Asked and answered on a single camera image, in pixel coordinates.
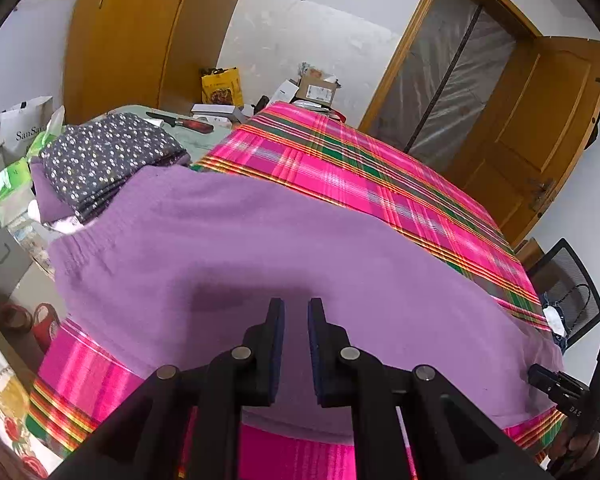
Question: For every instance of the folded dark dotted cloth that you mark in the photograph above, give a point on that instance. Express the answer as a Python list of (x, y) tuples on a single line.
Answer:
[(110, 155)]

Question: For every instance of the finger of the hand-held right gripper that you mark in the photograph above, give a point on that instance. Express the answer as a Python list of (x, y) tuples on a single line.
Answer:
[(555, 382)]

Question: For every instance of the small white carton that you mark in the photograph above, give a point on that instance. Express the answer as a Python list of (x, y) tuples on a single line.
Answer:
[(285, 94)]

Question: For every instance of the brown cardboard box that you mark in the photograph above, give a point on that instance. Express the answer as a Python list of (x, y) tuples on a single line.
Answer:
[(317, 91)]

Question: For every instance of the folded purple cloth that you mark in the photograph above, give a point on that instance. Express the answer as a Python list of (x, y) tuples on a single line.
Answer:
[(47, 195)]

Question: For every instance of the light green table cover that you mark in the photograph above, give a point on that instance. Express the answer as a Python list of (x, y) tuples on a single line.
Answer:
[(190, 140)]

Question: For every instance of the green plastic pack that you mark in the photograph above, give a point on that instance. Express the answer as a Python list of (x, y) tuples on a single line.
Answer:
[(12, 180)]

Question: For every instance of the flat white box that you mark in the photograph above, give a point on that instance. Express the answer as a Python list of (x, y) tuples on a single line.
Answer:
[(220, 112)]

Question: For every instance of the white floral quilt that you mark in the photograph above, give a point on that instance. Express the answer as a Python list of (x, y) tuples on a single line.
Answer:
[(5, 410)]

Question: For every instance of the purple fleece pants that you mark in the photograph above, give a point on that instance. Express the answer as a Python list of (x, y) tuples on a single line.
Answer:
[(280, 250)]

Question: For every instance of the wooden door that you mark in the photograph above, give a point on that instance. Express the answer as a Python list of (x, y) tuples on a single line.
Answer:
[(540, 135)]

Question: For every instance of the white paper bag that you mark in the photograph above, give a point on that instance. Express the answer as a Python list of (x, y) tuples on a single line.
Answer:
[(22, 125)]

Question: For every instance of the black mesh chair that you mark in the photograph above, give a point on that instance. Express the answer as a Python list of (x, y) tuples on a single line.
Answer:
[(575, 285)]

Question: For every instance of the red slipper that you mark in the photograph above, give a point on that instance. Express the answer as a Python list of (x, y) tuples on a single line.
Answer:
[(15, 315), (45, 325)]

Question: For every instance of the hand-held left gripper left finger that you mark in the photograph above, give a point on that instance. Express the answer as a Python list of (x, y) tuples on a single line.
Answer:
[(278, 350)]

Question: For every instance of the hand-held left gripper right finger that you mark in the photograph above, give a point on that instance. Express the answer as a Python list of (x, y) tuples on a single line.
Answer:
[(314, 350)]

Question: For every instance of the pink plaid blanket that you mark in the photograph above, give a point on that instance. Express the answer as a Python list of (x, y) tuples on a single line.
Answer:
[(355, 170)]

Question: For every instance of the person's right hand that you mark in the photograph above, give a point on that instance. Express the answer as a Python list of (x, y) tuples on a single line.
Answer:
[(582, 450)]

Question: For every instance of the blue bag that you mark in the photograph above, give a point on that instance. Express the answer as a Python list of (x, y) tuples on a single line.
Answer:
[(555, 317)]

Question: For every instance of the yellow bag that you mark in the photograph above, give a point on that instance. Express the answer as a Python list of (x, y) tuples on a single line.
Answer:
[(222, 87)]

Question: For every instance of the clear plastic door curtain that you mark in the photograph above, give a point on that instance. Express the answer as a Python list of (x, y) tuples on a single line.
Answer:
[(455, 70)]

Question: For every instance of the flat brown cardboard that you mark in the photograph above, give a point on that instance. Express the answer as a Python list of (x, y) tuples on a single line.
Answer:
[(530, 255)]

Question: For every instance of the wooden door frame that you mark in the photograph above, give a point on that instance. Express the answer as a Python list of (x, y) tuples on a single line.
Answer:
[(410, 35)]

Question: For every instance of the wooden wardrobe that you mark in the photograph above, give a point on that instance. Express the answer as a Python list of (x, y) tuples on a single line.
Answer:
[(140, 35)]

